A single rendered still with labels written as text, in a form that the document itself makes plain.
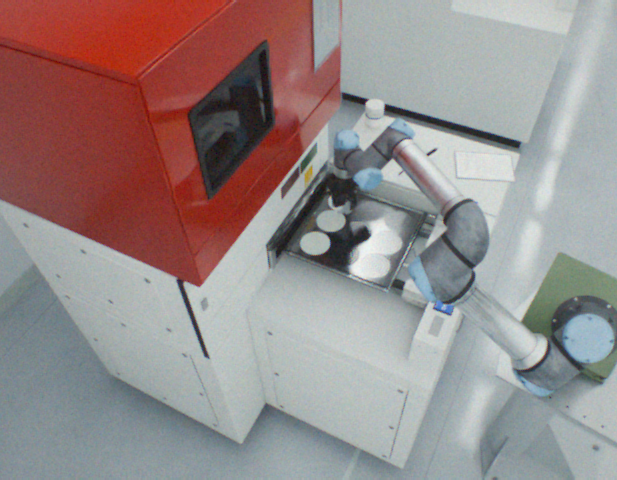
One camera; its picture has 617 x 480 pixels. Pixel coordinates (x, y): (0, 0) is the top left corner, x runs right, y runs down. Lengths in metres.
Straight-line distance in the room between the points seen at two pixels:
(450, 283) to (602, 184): 2.43
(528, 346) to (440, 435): 1.06
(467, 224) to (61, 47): 0.94
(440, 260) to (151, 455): 1.62
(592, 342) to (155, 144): 1.14
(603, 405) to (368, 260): 0.80
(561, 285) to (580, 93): 2.81
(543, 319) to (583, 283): 0.16
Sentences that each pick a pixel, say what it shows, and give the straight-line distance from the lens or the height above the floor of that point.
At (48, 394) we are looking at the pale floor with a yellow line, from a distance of 2.81.
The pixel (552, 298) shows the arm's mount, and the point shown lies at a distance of 1.75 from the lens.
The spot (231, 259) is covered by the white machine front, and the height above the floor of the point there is 1.10.
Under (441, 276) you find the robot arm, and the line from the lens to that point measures 1.35.
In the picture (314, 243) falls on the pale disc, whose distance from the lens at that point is 1.81.
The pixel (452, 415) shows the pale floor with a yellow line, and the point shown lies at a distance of 2.53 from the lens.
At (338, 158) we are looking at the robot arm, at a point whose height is 1.21.
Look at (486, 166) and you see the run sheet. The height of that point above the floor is 0.97.
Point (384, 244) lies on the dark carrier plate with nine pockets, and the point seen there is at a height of 0.90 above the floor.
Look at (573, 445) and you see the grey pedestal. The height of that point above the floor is 0.01.
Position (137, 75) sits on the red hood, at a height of 1.81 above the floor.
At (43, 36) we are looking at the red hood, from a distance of 1.12.
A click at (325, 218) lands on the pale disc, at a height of 0.90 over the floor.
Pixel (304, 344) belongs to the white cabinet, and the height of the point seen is 0.76.
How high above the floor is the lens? 2.30
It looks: 50 degrees down
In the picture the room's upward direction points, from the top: 2 degrees counter-clockwise
